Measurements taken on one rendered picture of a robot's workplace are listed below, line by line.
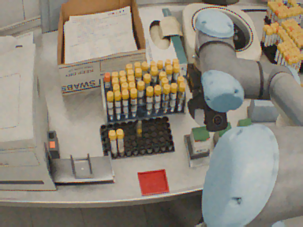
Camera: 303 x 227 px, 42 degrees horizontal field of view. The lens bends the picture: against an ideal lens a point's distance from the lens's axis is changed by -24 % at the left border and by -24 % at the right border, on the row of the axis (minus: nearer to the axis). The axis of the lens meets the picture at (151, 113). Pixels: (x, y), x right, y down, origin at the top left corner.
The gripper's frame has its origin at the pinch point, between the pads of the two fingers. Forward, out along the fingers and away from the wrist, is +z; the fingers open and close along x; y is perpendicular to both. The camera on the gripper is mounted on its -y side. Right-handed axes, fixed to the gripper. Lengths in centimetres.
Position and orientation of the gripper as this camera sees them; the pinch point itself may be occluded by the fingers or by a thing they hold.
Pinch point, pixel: (203, 124)
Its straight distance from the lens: 112.9
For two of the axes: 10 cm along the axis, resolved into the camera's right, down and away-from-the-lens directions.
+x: -9.8, 1.4, -1.1
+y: -1.8, -8.4, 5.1
